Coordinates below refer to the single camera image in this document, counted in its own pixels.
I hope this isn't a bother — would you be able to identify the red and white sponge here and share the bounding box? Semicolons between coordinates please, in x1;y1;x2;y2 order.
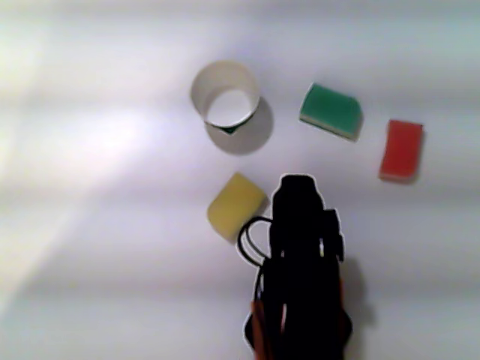
377;118;425;184

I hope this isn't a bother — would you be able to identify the yellow and white sponge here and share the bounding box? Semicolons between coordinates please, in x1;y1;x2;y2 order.
205;171;268;241

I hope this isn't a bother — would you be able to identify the white paper cup green band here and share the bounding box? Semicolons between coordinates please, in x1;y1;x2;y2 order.
190;60;261;135

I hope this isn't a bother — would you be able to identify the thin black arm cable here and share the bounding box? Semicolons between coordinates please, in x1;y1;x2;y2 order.
236;216;273;268

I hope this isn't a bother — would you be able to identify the green and white sponge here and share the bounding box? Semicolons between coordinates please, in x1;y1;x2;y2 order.
298;82;364;143

